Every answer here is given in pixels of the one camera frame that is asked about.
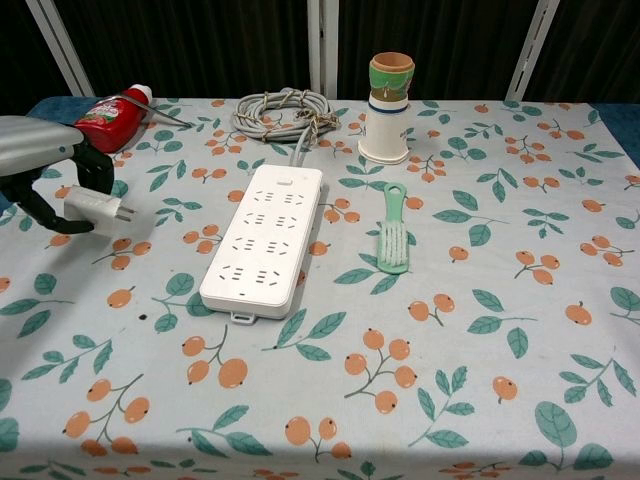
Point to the floral tablecloth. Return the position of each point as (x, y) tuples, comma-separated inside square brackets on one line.
[(450, 325)]

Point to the green plastic brush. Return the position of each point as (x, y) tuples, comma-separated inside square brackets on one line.
[(393, 250)]

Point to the black pleated curtain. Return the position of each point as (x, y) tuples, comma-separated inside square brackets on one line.
[(200, 45)]

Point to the red ketchup bottle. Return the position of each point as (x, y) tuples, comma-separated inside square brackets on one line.
[(107, 122)]

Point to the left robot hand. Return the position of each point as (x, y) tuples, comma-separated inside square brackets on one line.
[(35, 145)]

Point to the white frame post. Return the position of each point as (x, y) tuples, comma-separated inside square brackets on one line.
[(65, 50), (322, 50), (532, 50)]

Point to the white paper cup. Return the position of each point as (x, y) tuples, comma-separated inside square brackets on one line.
[(382, 135)]

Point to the green brown paper cup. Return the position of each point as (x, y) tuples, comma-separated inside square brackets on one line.
[(392, 82)]

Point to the white plug adapter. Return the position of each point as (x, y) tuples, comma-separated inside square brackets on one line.
[(92, 207)]

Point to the white power strip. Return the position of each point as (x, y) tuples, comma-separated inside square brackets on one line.
[(260, 245)]

